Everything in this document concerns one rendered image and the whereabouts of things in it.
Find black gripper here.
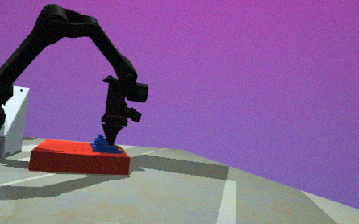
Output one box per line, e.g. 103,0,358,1
101,97,127,147

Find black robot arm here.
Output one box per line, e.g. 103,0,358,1
0,4,149,129

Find red flat deck plate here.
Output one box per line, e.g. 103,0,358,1
28,135,130,175

